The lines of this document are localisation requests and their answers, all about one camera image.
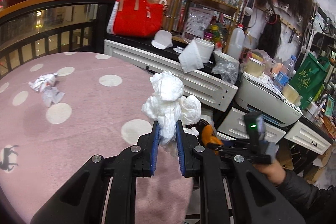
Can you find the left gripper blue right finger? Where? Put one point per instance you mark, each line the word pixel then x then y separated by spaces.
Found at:
pixel 180 148

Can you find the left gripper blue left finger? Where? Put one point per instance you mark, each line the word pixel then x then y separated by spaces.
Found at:
pixel 154 139

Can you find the white tissue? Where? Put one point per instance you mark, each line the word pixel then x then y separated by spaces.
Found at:
pixel 167 105

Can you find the right forearm dark sleeve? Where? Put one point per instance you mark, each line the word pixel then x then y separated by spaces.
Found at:
pixel 314 204

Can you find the person's right hand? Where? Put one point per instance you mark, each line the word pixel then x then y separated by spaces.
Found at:
pixel 274 172

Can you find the white drawer cabinet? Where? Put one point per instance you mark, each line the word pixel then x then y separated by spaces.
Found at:
pixel 213 92

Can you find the white printer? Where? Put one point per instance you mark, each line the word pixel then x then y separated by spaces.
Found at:
pixel 253 96

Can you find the white paper napkin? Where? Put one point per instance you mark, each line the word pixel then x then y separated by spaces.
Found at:
pixel 190 59

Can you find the water bottle blue label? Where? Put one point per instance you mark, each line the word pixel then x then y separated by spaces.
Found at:
pixel 285 73

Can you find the clear plastic bag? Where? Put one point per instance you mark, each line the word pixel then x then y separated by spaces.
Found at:
pixel 226 66

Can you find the green shopping bag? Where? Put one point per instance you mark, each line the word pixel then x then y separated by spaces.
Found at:
pixel 309 78

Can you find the pink polka dot tablecloth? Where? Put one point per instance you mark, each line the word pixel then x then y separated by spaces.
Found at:
pixel 100 113

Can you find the white plastic jug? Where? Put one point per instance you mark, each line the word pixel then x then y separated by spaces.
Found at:
pixel 235 45

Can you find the red tote bag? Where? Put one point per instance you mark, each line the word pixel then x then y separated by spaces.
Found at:
pixel 135 18

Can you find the crumpled printed paper scrap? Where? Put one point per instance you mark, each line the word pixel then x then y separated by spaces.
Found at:
pixel 46 86

